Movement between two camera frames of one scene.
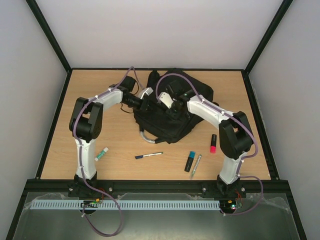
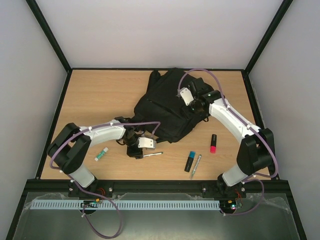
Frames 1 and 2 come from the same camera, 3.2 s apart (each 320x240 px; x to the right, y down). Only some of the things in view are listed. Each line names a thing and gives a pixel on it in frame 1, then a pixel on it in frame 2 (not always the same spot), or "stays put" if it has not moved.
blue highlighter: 189,162 stays put
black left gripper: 146,102 → 132,152
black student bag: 164,115 stays put
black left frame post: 48,32 stays put
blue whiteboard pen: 142,156 stays put
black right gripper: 172,113 → 188,106
